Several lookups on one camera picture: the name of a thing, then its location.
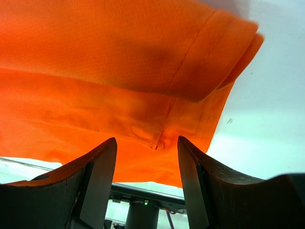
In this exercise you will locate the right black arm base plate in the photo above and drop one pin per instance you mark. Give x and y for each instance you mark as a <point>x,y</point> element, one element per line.
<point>125,193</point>

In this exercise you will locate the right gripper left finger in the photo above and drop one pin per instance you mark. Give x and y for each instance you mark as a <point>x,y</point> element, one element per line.
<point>74,196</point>

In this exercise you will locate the orange t-shirt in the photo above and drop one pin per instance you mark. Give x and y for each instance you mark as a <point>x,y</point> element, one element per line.
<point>74,73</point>

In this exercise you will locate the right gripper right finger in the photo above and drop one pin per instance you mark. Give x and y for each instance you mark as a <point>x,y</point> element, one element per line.
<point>219,197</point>

